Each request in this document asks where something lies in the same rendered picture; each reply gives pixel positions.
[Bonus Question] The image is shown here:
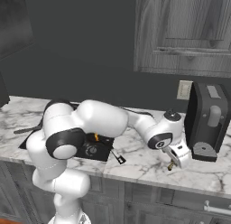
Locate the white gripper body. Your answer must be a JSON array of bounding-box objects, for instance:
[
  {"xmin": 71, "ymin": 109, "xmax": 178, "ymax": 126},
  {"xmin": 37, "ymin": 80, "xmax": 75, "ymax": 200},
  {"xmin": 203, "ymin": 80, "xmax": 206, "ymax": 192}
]
[{"xmin": 169, "ymin": 148, "xmax": 192, "ymax": 170}]

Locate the grey wooden drawer front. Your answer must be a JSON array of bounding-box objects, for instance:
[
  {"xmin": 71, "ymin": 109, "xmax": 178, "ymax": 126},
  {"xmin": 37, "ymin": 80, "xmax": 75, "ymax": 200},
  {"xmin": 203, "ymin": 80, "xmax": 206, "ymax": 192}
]
[{"xmin": 124, "ymin": 182, "xmax": 231, "ymax": 211}]

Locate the black coffee machine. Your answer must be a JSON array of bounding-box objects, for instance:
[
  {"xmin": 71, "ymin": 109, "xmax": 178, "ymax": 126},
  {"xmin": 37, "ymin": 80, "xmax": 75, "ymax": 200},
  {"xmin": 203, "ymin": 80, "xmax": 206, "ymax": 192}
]
[{"xmin": 183, "ymin": 81, "xmax": 231, "ymax": 163}]

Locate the grey wooden cupboard door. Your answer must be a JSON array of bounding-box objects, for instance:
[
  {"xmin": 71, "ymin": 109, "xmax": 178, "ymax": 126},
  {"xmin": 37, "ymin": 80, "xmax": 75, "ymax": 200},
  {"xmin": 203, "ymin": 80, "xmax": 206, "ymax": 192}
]
[{"xmin": 124, "ymin": 201, "xmax": 231, "ymax": 224}]

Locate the narrow grey wooden panel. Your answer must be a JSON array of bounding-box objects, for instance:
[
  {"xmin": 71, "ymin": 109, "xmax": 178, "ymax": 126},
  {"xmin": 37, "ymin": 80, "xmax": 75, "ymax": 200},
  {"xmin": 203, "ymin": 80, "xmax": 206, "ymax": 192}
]
[{"xmin": 80, "ymin": 174, "xmax": 126, "ymax": 224}]

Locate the black hob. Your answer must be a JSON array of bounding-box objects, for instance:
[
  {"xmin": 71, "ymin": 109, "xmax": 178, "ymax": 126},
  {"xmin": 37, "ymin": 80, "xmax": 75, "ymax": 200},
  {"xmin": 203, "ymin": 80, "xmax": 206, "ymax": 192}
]
[{"xmin": 18, "ymin": 102, "xmax": 154, "ymax": 163}]

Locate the grey wooden base cupboard run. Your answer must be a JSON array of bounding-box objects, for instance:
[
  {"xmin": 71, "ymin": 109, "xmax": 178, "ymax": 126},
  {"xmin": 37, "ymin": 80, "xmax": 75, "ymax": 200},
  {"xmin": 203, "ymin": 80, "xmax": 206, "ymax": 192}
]
[{"xmin": 0, "ymin": 160, "xmax": 57, "ymax": 224}]

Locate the dark appliance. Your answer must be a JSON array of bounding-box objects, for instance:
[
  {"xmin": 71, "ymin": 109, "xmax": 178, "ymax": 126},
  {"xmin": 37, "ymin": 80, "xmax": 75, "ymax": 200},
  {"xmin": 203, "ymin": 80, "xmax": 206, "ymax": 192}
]
[{"xmin": 0, "ymin": 71, "xmax": 11, "ymax": 110}]

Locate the dark grey extractor hood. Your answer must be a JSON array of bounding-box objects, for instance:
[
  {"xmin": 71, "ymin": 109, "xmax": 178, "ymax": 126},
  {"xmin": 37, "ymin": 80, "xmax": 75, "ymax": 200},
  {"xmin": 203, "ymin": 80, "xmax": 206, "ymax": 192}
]
[{"xmin": 0, "ymin": 0, "xmax": 34, "ymax": 61}]

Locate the black pan with looped handle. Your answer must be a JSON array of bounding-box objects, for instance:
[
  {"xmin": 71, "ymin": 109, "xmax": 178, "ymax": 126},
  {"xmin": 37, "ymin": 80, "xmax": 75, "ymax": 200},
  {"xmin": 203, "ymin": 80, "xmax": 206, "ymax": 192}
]
[{"xmin": 108, "ymin": 149, "xmax": 127, "ymax": 165}]

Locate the white drawer handle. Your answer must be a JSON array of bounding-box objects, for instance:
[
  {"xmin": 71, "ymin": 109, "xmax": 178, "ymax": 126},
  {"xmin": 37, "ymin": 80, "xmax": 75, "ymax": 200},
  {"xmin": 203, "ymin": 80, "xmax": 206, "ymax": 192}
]
[{"xmin": 203, "ymin": 200, "xmax": 231, "ymax": 217}]

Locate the white wall socket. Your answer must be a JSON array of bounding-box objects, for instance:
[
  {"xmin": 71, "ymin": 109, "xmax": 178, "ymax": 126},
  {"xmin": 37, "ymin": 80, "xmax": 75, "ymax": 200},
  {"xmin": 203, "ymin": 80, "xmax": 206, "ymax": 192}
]
[{"xmin": 176, "ymin": 79, "xmax": 194, "ymax": 101}]

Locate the grey wooden wall cupboard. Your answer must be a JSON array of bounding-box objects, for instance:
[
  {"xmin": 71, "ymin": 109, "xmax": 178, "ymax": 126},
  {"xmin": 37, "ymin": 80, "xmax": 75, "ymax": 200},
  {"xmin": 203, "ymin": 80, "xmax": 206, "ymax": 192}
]
[{"xmin": 133, "ymin": 0, "xmax": 231, "ymax": 79}]

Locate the dark grey handled pan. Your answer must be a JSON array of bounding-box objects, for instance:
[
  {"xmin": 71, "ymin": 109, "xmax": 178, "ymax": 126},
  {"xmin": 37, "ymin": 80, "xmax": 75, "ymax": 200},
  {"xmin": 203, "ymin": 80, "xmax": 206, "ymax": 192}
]
[{"xmin": 13, "ymin": 125, "xmax": 42, "ymax": 135}]

